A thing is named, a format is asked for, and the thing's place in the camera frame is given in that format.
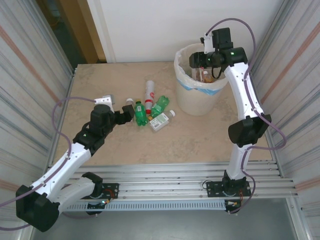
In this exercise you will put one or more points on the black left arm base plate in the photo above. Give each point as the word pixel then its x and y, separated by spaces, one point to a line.
pixel 112 187

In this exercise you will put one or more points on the aluminium profile side panel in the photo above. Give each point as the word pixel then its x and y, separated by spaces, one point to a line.
pixel 25 75
pixel 295 75

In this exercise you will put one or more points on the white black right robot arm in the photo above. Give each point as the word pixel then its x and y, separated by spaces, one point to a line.
pixel 237 87

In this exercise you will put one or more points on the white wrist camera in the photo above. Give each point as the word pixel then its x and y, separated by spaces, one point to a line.
pixel 105 100
pixel 208 43

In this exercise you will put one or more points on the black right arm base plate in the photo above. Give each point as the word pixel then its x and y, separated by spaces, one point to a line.
pixel 212 190

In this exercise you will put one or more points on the small clear white-label bottle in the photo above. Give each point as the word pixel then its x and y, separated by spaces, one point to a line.
pixel 129 100

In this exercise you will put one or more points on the yellow power connector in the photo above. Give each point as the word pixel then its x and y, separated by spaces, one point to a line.
pixel 233 203
pixel 107 201

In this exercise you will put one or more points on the brown label bottle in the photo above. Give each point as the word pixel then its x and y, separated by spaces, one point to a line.
pixel 208 78

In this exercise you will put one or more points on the tall clear bottle red label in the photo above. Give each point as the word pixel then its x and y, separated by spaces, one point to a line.
pixel 149 93

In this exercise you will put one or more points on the wooden door frame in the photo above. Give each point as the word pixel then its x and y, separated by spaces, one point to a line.
pixel 85 30

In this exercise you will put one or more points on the cream plastic waste bin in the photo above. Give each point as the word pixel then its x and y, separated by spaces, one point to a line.
pixel 195 105

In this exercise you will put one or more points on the translucent bin liner bag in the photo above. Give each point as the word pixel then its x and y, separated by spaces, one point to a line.
pixel 178 70

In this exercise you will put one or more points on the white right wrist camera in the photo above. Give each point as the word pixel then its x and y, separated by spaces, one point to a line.
pixel 208 43

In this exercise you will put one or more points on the green bottle yellow cap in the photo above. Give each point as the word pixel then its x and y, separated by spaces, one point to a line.
pixel 140 113
pixel 160 105

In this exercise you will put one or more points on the square bottle green white label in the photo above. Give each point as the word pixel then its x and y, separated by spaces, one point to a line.
pixel 158 122

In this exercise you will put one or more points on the aluminium rail frame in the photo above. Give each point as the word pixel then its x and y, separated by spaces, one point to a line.
pixel 160 175

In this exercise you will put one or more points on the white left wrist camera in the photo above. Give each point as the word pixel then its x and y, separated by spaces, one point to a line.
pixel 105 100

